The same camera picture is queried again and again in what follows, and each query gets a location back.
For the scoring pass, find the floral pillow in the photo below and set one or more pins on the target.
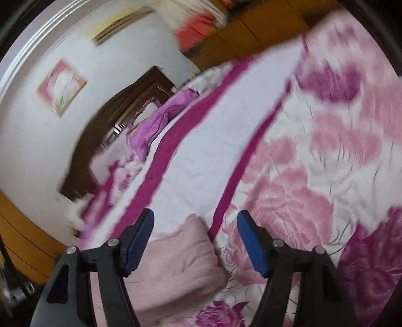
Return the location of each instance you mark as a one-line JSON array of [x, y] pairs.
[[147, 108]]

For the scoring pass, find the cream and orange curtain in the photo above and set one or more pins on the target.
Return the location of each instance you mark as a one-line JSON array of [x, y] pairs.
[[194, 22]]

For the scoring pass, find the purple pillow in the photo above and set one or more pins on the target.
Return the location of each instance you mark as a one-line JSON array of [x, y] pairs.
[[150, 125]]

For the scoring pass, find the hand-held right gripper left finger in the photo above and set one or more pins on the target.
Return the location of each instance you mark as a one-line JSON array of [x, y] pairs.
[[139, 242]]

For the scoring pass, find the dark wooden headboard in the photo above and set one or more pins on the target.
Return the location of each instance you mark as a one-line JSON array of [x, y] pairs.
[[94, 135]]

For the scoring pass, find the long wooden cabinet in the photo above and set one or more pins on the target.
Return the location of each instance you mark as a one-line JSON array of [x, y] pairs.
[[251, 28]]

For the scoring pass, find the wall air conditioner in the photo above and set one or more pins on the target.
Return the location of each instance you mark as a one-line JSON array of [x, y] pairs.
[[116, 22]]

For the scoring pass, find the pink small garment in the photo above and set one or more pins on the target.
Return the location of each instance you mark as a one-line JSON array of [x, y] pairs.
[[176, 261]]

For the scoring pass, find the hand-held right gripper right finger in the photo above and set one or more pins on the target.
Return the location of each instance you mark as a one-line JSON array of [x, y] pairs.
[[251, 245]]

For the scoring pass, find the framed wall picture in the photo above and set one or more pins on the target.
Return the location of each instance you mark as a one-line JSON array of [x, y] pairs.
[[61, 86]]

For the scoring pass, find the pale pink pillow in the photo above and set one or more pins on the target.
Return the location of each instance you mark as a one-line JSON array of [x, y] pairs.
[[106, 157]]

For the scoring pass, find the wooden door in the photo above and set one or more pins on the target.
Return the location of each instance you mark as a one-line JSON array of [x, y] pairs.
[[22, 239]]

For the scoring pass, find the floral pink bedspread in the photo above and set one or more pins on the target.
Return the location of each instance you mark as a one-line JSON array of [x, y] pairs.
[[282, 141]]

